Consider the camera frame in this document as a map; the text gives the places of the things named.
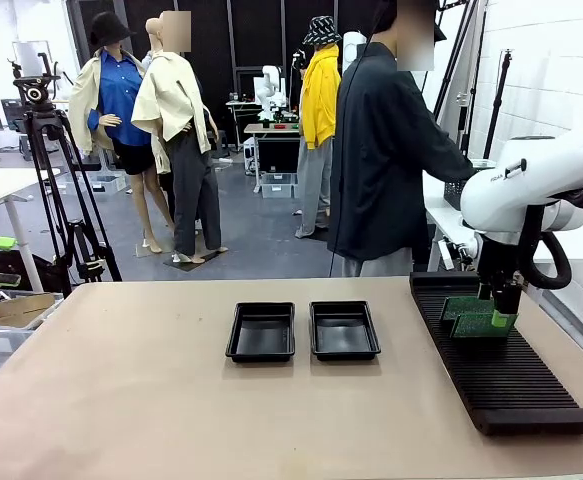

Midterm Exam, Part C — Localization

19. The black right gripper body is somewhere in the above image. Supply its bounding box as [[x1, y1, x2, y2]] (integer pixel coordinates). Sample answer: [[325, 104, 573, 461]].
[[475, 233, 525, 294]]

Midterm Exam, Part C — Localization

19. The black plastic ESD tray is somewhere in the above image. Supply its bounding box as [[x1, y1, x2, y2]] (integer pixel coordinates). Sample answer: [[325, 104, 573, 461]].
[[224, 301, 296, 364], [308, 299, 382, 362]]

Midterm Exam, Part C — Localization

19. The person's right forearm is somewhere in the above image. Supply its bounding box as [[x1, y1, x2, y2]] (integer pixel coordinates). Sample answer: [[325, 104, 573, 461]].
[[420, 142, 477, 184]]

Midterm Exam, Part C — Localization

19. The black slotted board rack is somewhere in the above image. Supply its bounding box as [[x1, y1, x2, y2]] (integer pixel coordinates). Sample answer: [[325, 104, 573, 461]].
[[409, 271, 583, 436]]

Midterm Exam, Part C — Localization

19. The white side table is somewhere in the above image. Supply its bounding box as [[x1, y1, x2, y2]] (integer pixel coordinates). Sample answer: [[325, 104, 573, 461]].
[[423, 169, 583, 274]]

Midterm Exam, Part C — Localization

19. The black slanted pole stand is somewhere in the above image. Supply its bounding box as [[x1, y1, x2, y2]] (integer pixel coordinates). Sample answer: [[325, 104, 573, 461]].
[[430, 0, 487, 157]]

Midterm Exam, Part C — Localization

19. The black light stand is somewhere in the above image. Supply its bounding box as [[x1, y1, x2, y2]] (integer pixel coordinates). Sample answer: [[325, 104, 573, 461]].
[[484, 48, 516, 159]]

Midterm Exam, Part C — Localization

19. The person in black coat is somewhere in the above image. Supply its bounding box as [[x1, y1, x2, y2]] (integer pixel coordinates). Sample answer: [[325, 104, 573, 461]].
[[326, 0, 477, 279]]

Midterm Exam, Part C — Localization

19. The clear storage bin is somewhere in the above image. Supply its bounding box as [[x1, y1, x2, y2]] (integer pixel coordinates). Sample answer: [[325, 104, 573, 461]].
[[260, 172, 298, 200]]

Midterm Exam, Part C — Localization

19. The mannequin in yellow hoodie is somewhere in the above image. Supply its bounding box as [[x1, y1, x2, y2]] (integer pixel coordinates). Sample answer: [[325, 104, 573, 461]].
[[294, 15, 343, 240]]

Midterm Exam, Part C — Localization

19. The black cabinet under table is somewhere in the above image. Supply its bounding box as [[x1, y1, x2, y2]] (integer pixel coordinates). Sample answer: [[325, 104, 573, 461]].
[[258, 138, 301, 174]]

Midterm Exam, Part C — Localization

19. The background work table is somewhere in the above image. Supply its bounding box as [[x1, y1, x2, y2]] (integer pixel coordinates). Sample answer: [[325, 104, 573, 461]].
[[243, 122, 302, 194]]

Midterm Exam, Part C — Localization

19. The patterned bucket hat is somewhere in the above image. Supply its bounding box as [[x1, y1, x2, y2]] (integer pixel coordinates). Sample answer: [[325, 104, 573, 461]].
[[302, 15, 343, 47]]

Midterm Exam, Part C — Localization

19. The mannequin in cream jacket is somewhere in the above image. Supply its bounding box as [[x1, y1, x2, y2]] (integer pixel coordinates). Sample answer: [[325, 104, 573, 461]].
[[130, 17, 230, 266]]

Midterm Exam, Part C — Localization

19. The mannequin in blue shirt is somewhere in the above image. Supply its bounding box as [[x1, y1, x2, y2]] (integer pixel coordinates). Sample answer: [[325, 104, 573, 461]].
[[68, 12, 175, 254]]

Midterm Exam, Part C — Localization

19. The black brimmed hat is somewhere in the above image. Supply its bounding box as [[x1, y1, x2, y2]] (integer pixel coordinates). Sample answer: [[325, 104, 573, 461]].
[[89, 11, 137, 51]]

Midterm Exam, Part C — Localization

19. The brown cardboard box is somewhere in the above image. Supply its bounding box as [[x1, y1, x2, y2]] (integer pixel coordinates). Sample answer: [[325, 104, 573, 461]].
[[0, 292, 57, 330]]

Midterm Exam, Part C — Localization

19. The black equipment bag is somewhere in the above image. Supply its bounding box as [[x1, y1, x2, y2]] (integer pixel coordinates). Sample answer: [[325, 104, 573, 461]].
[[0, 219, 35, 324]]

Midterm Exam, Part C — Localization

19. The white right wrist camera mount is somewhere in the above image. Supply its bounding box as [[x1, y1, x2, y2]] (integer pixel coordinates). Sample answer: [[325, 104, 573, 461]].
[[440, 238, 482, 271]]

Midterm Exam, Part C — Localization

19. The black camera tripod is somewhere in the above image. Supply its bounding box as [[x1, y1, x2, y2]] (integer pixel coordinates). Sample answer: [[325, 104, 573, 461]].
[[8, 52, 123, 297]]

